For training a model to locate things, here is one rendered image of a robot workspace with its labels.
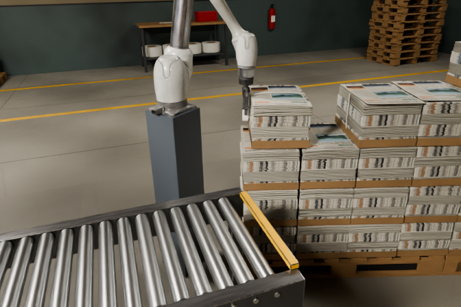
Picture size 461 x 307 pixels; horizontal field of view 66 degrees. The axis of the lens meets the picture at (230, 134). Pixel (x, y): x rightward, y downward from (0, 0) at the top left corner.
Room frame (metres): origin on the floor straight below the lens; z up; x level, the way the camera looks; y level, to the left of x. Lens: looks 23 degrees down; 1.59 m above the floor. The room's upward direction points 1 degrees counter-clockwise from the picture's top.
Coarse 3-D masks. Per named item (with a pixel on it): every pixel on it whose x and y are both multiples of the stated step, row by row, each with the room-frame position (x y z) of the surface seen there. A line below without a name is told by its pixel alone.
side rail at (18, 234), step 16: (224, 192) 1.27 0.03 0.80; (128, 208) 1.16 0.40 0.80; (144, 208) 1.16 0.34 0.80; (160, 208) 1.16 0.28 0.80; (240, 208) 1.26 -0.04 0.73; (48, 224) 1.07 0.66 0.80; (64, 224) 1.07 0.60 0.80; (80, 224) 1.07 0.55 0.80; (96, 224) 1.08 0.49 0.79; (208, 224) 1.22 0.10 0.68; (0, 240) 0.99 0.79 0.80; (16, 240) 1.00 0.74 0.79; (96, 240) 1.08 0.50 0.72; (32, 256) 1.01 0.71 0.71
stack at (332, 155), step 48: (240, 144) 1.93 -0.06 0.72; (336, 144) 1.66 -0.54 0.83; (288, 192) 1.60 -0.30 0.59; (336, 192) 1.60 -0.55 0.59; (384, 192) 1.60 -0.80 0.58; (432, 192) 1.61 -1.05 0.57; (288, 240) 1.60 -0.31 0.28; (336, 240) 1.61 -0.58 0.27; (384, 240) 1.60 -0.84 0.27; (432, 240) 1.61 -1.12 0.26
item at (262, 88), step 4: (252, 88) 1.90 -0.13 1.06; (256, 88) 1.90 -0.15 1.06; (260, 88) 1.90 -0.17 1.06; (264, 88) 1.90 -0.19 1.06; (268, 88) 1.90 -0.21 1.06; (272, 88) 1.90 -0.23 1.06; (276, 88) 1.90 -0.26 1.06; (280, 88) 1.90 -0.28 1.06; (284, 88) 1.90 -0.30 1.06; (288, 88) 1.90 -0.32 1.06; (292, 88) 1.90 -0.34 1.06; (296, 88) 1.90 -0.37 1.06; (252, 92) 1.84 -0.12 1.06; (256, 92) 1.84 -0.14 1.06; (260, 92) 1.84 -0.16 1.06; (264, 92) 1.84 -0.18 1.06; (296, 92) 1.83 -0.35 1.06; (300, 92) 1.83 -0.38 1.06; (248, 104) 1.93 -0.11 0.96; (248, 108) 1.90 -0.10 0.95; (248, 112) 1.85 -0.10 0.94; (248, 116) 1.86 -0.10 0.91; (248, 120) 1.85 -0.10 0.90
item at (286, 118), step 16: (288, 96) 1.76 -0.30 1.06; (304, 96) 1.76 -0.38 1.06; (256, 112) 1.61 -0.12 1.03; (272, 112) 1.61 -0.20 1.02; (288, 112) 1.61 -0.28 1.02; (304, 112) 1.61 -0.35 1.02; (256, 128) 1.62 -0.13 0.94; (272, 128) 1.62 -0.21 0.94; (288, 128) 1.62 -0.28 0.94; (304, 128) 1.62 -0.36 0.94
